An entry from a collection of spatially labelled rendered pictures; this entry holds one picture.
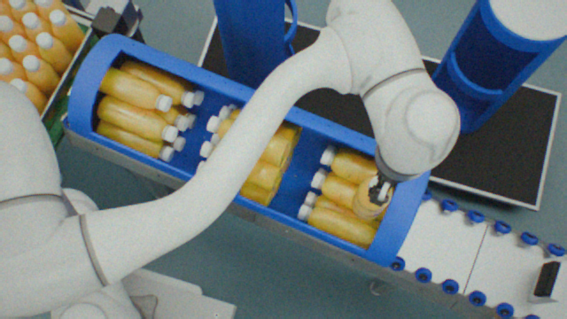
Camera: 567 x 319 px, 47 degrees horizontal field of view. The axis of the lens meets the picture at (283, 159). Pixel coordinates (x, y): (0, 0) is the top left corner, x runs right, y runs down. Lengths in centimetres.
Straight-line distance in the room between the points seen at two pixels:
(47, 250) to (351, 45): 48
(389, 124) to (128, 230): 37
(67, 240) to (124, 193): 198
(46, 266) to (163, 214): 15
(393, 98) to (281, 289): 185
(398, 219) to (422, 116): 66
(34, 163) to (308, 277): 193
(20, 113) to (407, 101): 51
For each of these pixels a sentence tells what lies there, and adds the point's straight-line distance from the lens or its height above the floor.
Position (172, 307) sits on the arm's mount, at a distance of 162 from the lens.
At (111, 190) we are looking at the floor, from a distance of 283.
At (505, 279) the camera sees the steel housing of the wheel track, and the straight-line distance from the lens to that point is 185.
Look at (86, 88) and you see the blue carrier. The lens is 163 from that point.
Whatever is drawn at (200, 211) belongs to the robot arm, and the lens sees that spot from 85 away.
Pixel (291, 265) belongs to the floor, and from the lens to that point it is 269.
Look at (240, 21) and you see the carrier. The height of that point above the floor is 83.
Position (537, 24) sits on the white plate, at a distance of 197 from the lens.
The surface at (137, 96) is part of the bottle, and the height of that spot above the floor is 119.
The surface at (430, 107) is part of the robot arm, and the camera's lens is 86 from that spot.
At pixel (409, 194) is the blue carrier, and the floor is 123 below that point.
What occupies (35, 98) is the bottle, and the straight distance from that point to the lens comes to 187.
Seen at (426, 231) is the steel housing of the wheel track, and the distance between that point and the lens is 181.
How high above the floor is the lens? 268
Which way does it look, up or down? 75 degrees down
